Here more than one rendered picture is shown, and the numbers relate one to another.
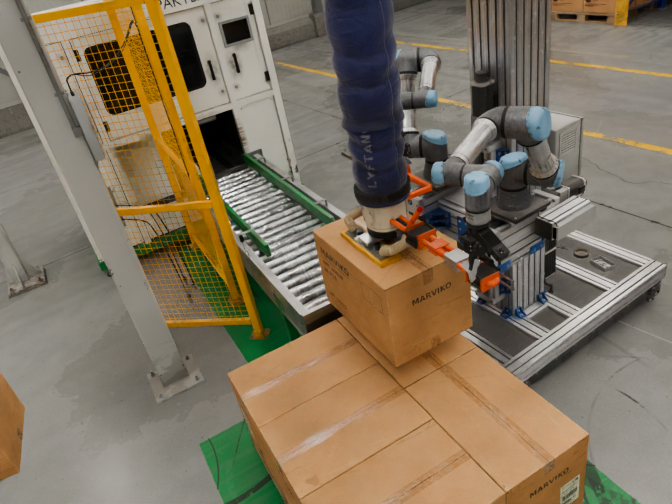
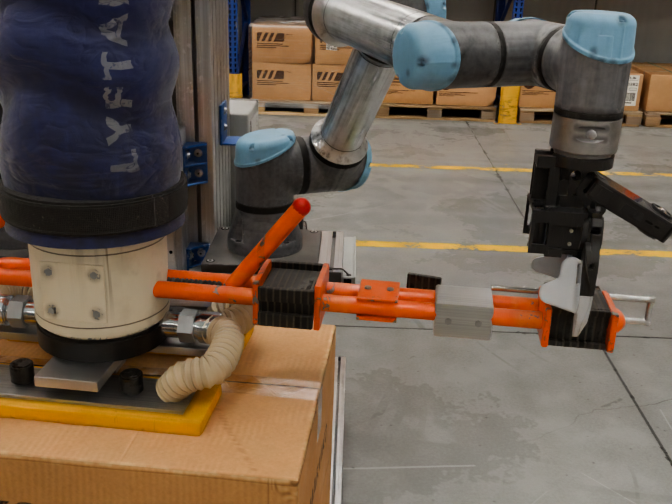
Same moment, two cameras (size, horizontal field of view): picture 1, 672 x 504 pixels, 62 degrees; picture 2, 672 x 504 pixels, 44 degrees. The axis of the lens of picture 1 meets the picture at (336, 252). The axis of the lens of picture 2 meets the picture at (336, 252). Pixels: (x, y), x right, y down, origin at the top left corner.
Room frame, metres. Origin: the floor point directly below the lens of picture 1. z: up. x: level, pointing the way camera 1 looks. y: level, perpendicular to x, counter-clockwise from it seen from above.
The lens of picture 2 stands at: (1.28, 0.49, 1.62)
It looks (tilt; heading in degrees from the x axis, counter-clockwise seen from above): 21 degrees down; 298
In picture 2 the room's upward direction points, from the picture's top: 2 degrees clockwise
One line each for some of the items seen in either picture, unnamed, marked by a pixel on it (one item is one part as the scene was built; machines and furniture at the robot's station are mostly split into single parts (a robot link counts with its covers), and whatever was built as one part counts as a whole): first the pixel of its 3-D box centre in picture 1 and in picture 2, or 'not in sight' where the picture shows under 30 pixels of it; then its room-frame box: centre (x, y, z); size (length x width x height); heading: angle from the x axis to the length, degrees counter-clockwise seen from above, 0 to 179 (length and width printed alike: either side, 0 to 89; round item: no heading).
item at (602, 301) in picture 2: (482, 276); (575, 318); (1.45, -0.45, 1.20); 0.08 x 0.07 x 0.05; 22
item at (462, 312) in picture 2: (457, 260); (462, 311); (1.57, -0.40, 1.20); 0.07 x 0.07 x 0.04; 22
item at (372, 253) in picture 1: (369, 242); (77, 385); (1.97, -0.14, 1.10); 0.34 x 0.10 x 0.05; 22
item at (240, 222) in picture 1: (220, 209); not in sight; (3.66, 0.75, 0.60); 1.60 x 0.10 x 0.09; 23
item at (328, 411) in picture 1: (390, 431); not in sight; (1.63, -0.07, 0.34); 1.20 x 1.00 x 0.40; 23
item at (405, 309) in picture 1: (390, 277); (107, 496); (2.01, -0.21, 0.87); 0.60 x 0.40 x 0.40; 23
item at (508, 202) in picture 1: (513, 193); (264, 222); (2.14, -0.82, 1.09); 0.15 x 0.15 x 0.10
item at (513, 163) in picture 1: (514, 169); (268, 165); (2.14, -0.83, 1.20); 0.13 x 0.12 x 0.14; 51
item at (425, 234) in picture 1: (420, 235); (291, 293); (1.77, -0.33, 1.20); 0.10 x 0.08 x 0.06; 112
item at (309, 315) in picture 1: (361, 291); not in sight; (2.36, -0.09, 0.58); 0.70 x 0.03 x 0.06; 113
